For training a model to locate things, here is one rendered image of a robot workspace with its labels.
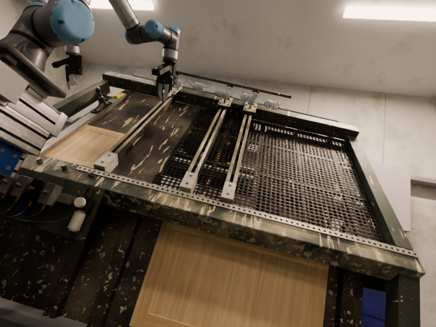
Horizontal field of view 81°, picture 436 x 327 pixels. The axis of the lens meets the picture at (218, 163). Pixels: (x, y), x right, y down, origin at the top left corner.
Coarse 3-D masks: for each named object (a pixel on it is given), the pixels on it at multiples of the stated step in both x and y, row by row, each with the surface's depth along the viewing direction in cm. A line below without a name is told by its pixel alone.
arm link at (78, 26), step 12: (60, 0) 74; (72, 0) 75; (84, 0) 80; (36, 12) 77; (48, 12) 74; (60, 12) 73; (72, 12) 75; (84, 12) 78; (36, 24) 77; (48, 24) 75; (60, 24) 74; (72, 24) 76; (84, 24) 79; (48, 36) 79; (60, 36) 77; (72, 36) 77; (84, 36) 80
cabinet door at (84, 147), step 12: (84, 132) 159; (96, 132) 161; (108, 132) 163; (60, 144) 146; (72, 144) 148; (84, 144) 150; (96, 144) 151; (108, 144) 153; (48, 156) 136; (60, 156) 137; (72, 156) 139; (84, 156) 141; (96, 156) 142
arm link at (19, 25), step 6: (30, 6) 82; (36, 6) 82; (24, 12) 82; (30, 12) 79; (24, 18) 80; (30, 18) 78; (18, 24) 80; (24, 24) 80; (30, 24) 79; (24, 30) 79; (30, 30) 80; (36, 36) 80; (42, 42) 82; (48, 48) 85
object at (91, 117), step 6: (126, 96) 209; (114, 102) 194; (120, 102) 202; (108, 108) 188; (90, 114) 173; (96, 114) 175; (102, 114) 182; (78, 120) 165; (84, 120) 166; (90, 120) 170; (72, 126) 159; (78, 126) 160; (60, 132) 151; (66, 132) 152; (72, 132) 155; (54, 138) 146; (60, 138) 147; (66, 138) 151; (48, 144) 141; (54, 144) 143; (42, 150) 136; (48, 150) 139
